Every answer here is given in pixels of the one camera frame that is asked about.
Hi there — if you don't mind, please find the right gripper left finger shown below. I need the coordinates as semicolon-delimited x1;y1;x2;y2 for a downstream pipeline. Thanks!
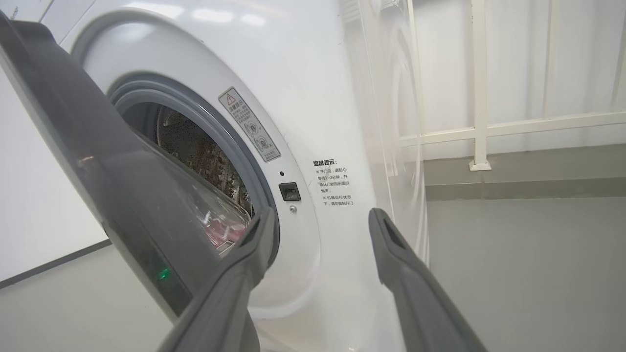
156;208;277;352

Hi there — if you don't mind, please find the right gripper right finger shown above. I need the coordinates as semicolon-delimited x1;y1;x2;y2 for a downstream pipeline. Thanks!
368;208;490;352

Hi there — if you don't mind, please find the red garment with white trim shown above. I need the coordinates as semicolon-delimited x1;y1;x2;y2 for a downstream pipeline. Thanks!
203;215;250;250

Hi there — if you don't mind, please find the round dark washing machine door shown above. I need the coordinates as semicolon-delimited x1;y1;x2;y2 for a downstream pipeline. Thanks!
0;10;277;352

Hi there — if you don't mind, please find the black door latch socket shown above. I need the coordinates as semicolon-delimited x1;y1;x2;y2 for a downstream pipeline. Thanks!
278;182;302;202

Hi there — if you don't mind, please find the perforated steel washing drum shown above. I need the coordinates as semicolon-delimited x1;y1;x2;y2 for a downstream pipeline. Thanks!
122;103;255;216

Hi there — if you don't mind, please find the grey rubber door gasket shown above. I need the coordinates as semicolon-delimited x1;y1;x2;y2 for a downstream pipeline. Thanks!
109;73;280;267

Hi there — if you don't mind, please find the white front-load washing machine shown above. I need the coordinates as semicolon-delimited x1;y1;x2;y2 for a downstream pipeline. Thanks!
42;0;431;352

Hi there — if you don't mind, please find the grey warning sticker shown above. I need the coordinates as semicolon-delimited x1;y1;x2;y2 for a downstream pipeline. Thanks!
219;87;281;162

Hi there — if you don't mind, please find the white metal railing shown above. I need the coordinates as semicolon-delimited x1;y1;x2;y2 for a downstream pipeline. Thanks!
400;0;626;172

